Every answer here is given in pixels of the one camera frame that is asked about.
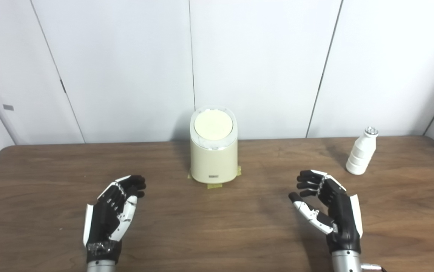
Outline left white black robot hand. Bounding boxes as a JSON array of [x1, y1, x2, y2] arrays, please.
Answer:
[[83, 175, 147, 265]]

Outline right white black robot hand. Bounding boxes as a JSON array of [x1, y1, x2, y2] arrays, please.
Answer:
[[289, 170, 364, 254]]

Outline cream round bin lid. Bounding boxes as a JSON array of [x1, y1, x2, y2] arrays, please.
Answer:
[[194, 110, 234, 140]]

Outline cream-colored round bin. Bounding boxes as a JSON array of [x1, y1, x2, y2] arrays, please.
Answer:
[[190, 107, 238, 184]]

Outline small white plastic bottle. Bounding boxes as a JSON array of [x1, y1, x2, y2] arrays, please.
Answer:
[[346, 127, 379, 175]]

